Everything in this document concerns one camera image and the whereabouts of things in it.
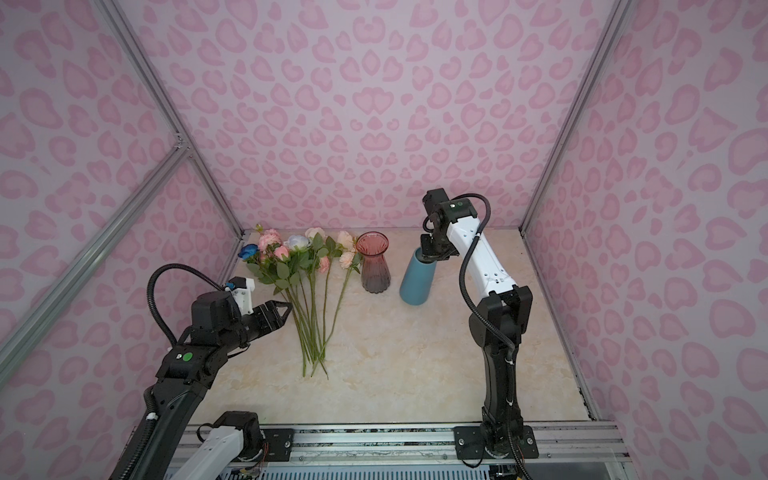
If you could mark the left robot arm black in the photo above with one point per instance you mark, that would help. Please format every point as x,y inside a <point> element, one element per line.
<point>219,332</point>

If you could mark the aluminium corner frame post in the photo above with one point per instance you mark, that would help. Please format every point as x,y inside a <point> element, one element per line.
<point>616,23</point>
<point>130,43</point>

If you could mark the dark red glass vase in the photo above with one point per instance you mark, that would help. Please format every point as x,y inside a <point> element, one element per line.
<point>375,274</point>

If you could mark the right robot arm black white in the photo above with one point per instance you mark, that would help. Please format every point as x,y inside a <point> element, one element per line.
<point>499,313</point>

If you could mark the aluminium corner frame post right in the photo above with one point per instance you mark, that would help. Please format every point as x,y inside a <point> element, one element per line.
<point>616,23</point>

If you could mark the large peach pink rose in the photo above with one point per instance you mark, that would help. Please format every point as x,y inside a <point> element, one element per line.
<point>348,263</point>

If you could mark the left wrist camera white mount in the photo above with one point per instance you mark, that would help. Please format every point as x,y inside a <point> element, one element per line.
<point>242,289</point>

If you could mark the aluminium corner frame post left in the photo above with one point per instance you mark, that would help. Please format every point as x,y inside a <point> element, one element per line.
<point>130,43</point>

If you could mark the light blue white rose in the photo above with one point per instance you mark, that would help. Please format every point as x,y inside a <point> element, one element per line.
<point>297,243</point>

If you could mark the dark blue small flower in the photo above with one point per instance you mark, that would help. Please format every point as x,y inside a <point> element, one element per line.
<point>248,251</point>

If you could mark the aluminium diagonal frame bar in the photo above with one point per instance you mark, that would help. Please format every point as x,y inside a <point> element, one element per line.
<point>39,319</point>

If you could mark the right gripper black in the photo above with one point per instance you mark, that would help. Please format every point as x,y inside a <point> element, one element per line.
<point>429,254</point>

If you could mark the aluminium rail base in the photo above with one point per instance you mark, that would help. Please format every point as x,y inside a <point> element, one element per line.
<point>553,450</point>

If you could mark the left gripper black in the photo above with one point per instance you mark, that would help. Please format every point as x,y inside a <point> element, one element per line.
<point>276,319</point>

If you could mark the teal ceramic vase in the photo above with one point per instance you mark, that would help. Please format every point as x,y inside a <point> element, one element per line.
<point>416,284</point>

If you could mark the pink peony flower stem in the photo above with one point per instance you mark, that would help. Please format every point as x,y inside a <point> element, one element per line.
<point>268,238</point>

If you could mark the cream white rose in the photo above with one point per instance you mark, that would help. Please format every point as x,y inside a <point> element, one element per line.
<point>315,282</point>

